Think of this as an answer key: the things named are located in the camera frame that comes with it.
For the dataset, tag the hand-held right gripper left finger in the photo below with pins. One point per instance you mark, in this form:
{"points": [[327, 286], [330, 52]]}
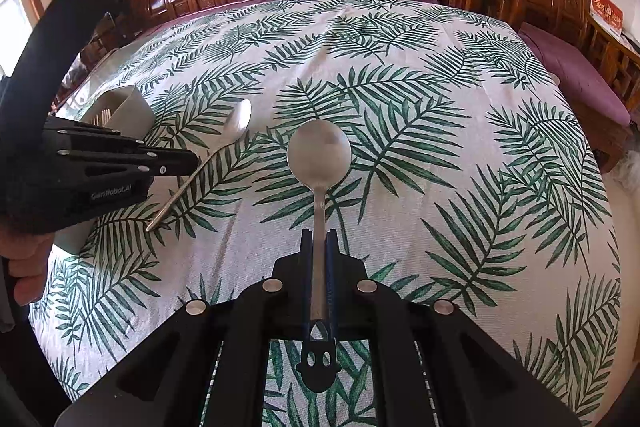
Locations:
{"points": [[307, 277]]}

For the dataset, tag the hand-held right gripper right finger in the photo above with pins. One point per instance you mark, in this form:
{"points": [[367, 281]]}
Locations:
{"points": [[331, 277]]}

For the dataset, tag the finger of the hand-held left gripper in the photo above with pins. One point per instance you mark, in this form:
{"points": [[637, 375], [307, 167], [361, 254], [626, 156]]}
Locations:
{"points": [[95, 137], [170, 163]]}

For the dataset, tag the metal fork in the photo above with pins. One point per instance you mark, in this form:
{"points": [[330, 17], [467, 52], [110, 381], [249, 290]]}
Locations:
{"points": [[102, 114]]}

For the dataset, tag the grey utensil organizer tray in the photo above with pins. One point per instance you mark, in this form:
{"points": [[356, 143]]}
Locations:
{"points": [[127, 112]]}

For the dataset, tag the metal spoon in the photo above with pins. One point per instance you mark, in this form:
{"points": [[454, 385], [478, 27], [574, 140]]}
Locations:
{"points": [[237, 117], [320, 152]]}

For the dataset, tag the person's left hand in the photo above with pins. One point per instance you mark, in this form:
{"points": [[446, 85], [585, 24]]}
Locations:
{"points": [[27, 277]]}

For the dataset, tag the leaf print blanket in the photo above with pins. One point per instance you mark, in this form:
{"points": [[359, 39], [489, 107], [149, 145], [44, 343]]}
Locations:
{"points": [[400, 157]]}

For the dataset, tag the purple cushion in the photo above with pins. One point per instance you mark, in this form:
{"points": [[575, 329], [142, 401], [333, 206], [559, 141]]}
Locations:
{"points": [[575, 72]]}

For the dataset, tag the red booklet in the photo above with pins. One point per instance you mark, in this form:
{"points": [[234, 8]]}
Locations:
{"points": [[606, 9]]}

